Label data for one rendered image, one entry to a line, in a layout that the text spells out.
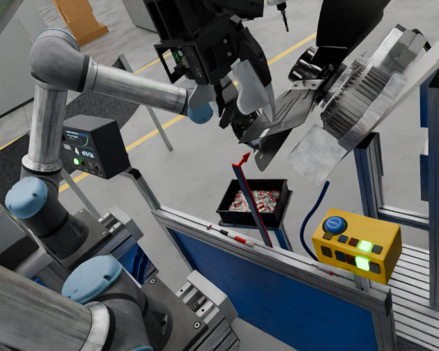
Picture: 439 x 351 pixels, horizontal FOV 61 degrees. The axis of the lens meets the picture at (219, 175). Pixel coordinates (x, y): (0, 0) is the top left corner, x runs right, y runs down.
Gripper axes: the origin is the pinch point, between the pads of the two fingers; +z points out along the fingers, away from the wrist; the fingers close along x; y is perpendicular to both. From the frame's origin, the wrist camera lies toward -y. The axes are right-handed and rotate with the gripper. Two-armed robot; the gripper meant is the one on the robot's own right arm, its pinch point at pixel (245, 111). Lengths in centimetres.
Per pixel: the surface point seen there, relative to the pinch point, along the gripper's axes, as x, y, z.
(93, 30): -754, -406, 132
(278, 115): -22.4, -33.7, 26.6
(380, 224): 8.7, -18.0, 40.8
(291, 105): -21, -39, 27
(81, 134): -89, -11, 24
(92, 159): -87, -8, 33
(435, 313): 9, -57, 140
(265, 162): -38, -39, 51
